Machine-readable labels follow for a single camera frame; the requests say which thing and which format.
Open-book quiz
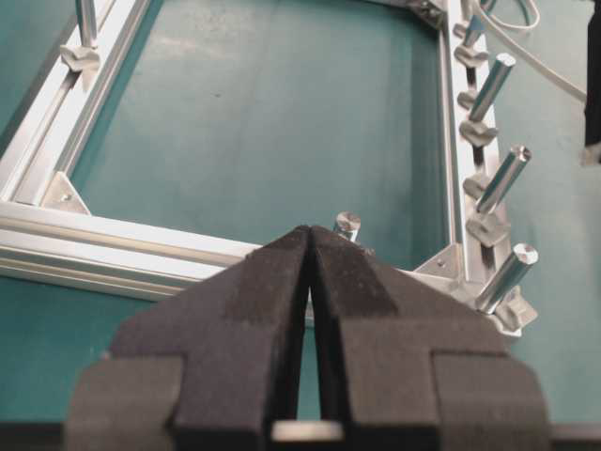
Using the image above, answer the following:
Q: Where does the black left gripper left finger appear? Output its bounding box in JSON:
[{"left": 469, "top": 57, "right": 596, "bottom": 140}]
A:
[{"left": 65, "top": 226, "right": 310, "bottom": 450}]

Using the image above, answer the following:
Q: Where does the metal pin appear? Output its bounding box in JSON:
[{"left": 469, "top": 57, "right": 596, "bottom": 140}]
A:
[
  {"left": 476, "top": 146, "right": 532, "bottom": 214},
  {"left": 475, "top": 243, "right": 539, "bottom": 315},
  {"left": 463, "top": 14, "right": 484, "bottom": 48},
  {"left": 75, "top": 0, "right": 98, "bottom": 49},
  {"left": 333, "top": 211, "right": 362, "bottom": 242}
]

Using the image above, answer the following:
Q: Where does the metal pin top right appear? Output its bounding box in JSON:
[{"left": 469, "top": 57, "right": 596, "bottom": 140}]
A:
[{"left": 75, "top": 0, "right": 98, "bottom": 49}]

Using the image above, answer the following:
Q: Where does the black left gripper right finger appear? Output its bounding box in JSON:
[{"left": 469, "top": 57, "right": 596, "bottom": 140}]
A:
[{"left": 311, "top": 226, "right": 550, "bottom": 450}]

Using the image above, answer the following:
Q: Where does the metal pin left lower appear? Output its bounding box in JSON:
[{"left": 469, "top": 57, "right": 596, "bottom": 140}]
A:
[{"left": 476, "top": 146, "right": 532, "bottom": 214}]

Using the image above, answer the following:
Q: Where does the metal pin top left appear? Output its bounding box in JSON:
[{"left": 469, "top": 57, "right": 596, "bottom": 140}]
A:
[{"left": 333, "top": 211, "right": 362, "bottom": 242}]

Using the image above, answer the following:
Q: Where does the metal pin left upper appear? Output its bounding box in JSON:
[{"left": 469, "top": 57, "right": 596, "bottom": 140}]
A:
[{"left": 475, "top": 243, "right": 539, "bottom": 315}]

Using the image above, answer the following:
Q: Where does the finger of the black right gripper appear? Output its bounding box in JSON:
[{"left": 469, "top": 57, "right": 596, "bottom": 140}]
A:
[{"left": 580, "top": 8, "right": 600, "bottom": 164}]

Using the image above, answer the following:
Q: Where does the silver aluminium extrusion frame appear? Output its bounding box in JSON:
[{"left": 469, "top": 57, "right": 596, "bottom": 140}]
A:
[{"left": 1, "top": 1, "right": 537, "bottom": 338}]

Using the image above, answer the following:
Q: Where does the metal pin corner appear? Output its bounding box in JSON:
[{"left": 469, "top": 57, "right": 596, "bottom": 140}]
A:
[{"left": 469, "top": 53, "right": 516, "bottom": 122}]

